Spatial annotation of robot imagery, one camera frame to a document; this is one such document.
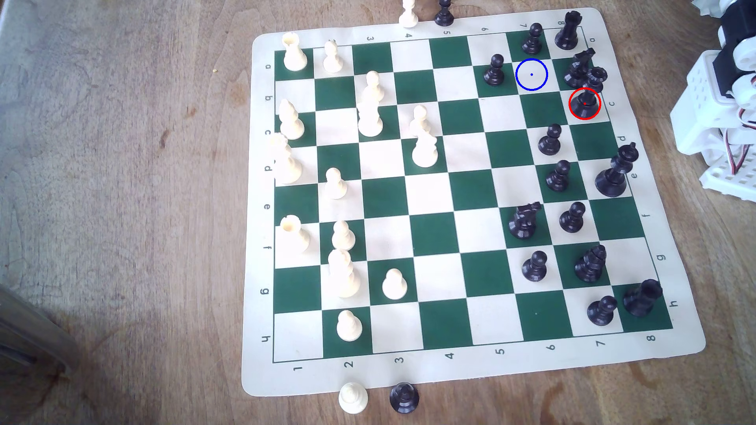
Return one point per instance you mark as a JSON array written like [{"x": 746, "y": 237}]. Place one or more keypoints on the black queen chess piece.
[{"x": 586, "y": 101}]

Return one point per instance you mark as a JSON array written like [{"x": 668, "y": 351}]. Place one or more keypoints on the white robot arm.
[{"x": 700, "y": 106}]

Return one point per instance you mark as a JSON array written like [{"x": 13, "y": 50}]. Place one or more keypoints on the white pawn chess piece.
[
  {"x": 332, "y": 59},
  {"x": 349, "y": 327},
  {"x": 420, "y": 121},
  {"x": 394, "y": 285},
  {"x": 372, "y": 87},
  {"x": 335, "y": 185},
  {"x": 353, "y": 399},
  {"x": 343, "y": 237}
]

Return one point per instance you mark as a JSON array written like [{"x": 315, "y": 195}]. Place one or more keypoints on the green and cream chess mat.
[{"x": 434, "y": 195}]

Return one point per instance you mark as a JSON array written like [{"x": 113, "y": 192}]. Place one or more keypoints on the white knight chess piece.
[
  {"x": 424, "y": 152},
  {"x": 408, "y": 16}
]

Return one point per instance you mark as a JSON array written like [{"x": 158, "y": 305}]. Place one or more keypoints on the white rook chess piece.
[
  {"x": 295, "y": 233},
  {"x": 293, "y": 54}
]

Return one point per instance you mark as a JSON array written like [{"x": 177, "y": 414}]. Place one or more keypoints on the white bishop chess piece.
[
  {"x": 290, "y": 123},
  {"x": 370, "y": 121}
]

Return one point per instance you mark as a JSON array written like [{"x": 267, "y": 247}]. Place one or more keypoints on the white king chess piece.
[{"x": 286, "y": 162}]

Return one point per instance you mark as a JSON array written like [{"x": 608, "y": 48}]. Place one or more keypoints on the black knight chess piece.
[
  {"x": 523, "y": 223},
  {"x": 576, "y": 71}
]

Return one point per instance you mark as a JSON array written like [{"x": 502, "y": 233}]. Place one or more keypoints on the black pawn chess piece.
[
  {"x": 534, "y": 268},
  {"x": 572, "y": 219},
  {"x": 404, "y": 398},
  {"x": 558, "y": 177},
  {"x": 550, "y": 141},
  {"x": 533, "y": 41},
  {"x": 601, "y": 313},
  {"x": 494, "y": 72}
]

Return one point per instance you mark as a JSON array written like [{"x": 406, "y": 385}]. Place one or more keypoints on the black bishop chess piece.
[
  {"x": 444, "y": 15},
  {"x": 590, "y": 267}
]

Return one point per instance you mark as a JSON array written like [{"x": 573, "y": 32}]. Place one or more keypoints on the black rook chess piece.
[
  {"x": 641, "y": 298},
  {"x": 567, "y": 32}
]

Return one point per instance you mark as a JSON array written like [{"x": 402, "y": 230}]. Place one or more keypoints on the black queen right edge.
[{"x": 613, "y": 177}]

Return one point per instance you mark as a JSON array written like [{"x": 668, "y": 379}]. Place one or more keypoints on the grey metal object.
[{"x": 29, "y": 330}]

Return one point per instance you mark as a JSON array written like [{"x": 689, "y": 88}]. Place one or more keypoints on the white crumpled object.
[{"x": 709, "y": 7}]

